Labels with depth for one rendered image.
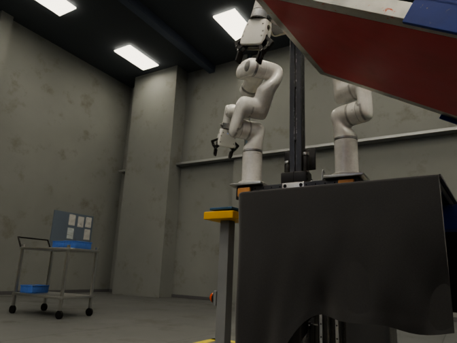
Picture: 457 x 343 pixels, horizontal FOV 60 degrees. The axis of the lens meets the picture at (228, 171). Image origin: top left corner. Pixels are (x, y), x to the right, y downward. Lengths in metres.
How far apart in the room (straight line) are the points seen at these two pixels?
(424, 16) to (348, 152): 0.83
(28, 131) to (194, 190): 4.60
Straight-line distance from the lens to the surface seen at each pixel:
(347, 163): 1.65
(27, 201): 11.19
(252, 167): 1.80
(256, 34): 1.48
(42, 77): 12.03
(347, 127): 1.71
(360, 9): 1.01
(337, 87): 1.77
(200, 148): 11.44
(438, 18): 0.93
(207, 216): 1.45
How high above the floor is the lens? 0.74
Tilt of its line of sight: 14 degrees up
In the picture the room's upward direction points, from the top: 2 degrees clockwise
